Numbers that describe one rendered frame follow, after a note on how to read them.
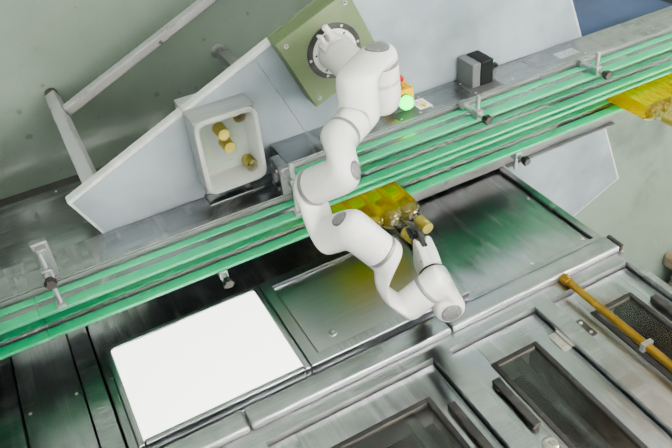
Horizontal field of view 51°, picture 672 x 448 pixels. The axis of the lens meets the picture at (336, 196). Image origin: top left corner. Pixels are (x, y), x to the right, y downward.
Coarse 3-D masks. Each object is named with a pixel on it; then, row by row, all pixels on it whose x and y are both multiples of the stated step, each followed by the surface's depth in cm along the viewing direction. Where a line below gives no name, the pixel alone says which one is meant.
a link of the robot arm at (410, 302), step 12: (396, 240) 155; (396, 252) 153; (384, 264) 153; (396, 264) 154; (384, 276) 155; (384, 288) 157; (408, 288) 163; (384, 300) 160; (396, 300) 161; (408, 300) 161; (420, 300) 161; (408, 312) 162; (420, 312) 162
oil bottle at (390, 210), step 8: (368, 192) 201; (376, 192) 201; (368, 200) 199; (376, 200) 198; (384, 200) 197; (376, 208) 196; (384, 208) 195; (392, 208) 194; (384, 216) 193; (392, 216) 193; (400, 216) 194; (384, 224) 195
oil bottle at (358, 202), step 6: (354, 198) 200; (360, 198) 199; (348, 204) 198; (354, 204) 197; (360, 204) 197; (366, 204) 197; (360, 210) 195; (366, 210) 195; (372, 210) 194; (372, 216) 192; (378, 216) 192; (378, 222) 191
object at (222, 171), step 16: (240, 112) 183; (256, 112) 185; (208, 128) 189; (240, 128) 193; (256, 128) 187; (208, 144) 191; (240, 144) 196; (256, 144) 192; (208, 160) 194; (224, 160) 196; (240, 160) 199; (208, 176) 188; (224, 176) 196; (240, 176) 196; (256, 176) 195
